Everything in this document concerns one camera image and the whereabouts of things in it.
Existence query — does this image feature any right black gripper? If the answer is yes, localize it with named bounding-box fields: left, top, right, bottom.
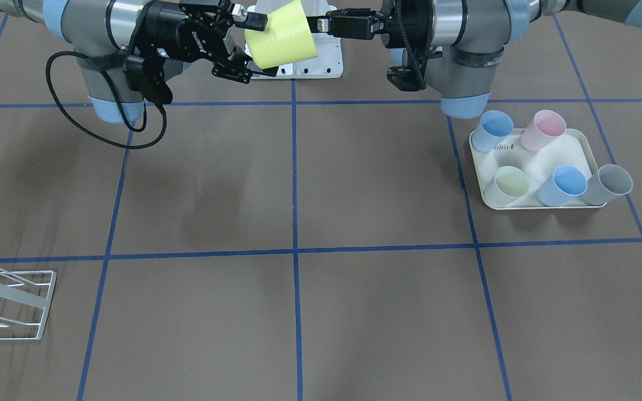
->
left=130, top=1, right=278, bottom=84

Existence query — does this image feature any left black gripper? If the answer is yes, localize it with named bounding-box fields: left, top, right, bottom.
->
left=307, top=1, right=430, bottom=49

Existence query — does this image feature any yellow plastic cup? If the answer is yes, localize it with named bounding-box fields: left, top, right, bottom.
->
left=244, top=1, right=318, bottom=69

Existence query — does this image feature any pink plastic cup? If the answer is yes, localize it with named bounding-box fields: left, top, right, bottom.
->
left=520, top=110, right=567, bottom=151

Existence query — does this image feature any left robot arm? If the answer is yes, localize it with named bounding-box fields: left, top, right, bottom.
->
left=308, top=1, right=642, bottom=119

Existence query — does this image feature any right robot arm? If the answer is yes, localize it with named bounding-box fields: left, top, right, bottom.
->
left=0, top=1, right=270, bottom=124

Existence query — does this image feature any blue cup back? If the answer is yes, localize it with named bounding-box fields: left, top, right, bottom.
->
left=470, top=110, right=514, bottom=153

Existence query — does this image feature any blue cup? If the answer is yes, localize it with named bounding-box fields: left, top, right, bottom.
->
left=470, top=110, right=514, bottom=153
left=537, top=165, right=588, bottom=207

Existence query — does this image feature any pale cream cup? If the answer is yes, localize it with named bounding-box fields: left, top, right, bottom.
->
left=483, top=167, right=529, bottom=208

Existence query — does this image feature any blue cup front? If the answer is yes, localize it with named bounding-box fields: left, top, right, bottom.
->
left=537, top=165, right=588, bottom=207

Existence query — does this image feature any grey plastic cup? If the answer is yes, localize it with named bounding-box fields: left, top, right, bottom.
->
left=580, top=164, right=634, bottom=206

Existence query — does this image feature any white plastic tray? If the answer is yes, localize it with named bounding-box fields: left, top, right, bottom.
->
left=469, top=129, right=599, bottom=211

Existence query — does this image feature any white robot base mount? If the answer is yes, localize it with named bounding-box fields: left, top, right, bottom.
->
left=247, top=1, right=343, bottom=80

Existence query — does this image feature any black camera cable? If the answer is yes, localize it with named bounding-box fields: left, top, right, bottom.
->
left=46, top=51, right=168, bottom=150
left=393, top=0, right=444, bottom=90

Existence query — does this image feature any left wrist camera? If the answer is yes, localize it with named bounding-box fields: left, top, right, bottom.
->
left=386, top=66, right=426, bottom=92

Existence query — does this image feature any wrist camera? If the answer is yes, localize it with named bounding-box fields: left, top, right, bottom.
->
left=386, top=66, right=426, bottom=92
left=123, top=55, right=173, bottom=106

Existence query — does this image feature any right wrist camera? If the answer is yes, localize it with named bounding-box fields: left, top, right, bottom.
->
left=123, top=55, right=173, bottom=106

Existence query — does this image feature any white wire cup rack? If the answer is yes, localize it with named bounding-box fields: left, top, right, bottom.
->
left=0, top=267, right=57, bottom=341

